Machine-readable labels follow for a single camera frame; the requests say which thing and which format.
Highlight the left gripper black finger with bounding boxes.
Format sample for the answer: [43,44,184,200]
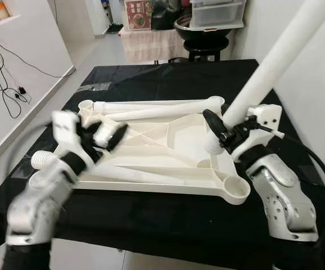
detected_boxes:
[103,125,129,152]
[78,116,105,137]

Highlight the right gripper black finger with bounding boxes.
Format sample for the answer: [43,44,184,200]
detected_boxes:
[202,109,231,149]

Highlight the clear tape patch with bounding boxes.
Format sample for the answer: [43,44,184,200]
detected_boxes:
[75,82,112,92]

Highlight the white plastic ribbed table top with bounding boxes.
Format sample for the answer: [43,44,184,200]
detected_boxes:
[30,96,252,206]

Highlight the beige cloth covered table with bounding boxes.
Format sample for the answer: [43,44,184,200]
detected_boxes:
[119,28,186,64]

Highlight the large black round basin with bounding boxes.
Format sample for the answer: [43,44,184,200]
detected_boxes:
[174,14,233,41]

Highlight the clear plastic storage box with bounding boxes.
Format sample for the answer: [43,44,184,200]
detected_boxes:
[189,0,246,30]

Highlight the red printed box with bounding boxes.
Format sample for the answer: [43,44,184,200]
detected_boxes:
[123,0,154,32]

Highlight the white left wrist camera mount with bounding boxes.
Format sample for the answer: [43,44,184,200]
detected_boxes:
[50,110,87,155]

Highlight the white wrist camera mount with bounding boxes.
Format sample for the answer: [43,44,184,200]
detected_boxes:
[50,110,87,155]
[244,104,284,147]

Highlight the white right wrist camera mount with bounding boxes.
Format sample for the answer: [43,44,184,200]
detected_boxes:
[244,104,284,147]

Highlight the looped black wall cable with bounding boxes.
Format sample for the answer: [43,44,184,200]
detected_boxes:
[0,39,31,119]

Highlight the long thin black wall cable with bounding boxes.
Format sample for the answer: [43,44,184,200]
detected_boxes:
[0,31,76,77]

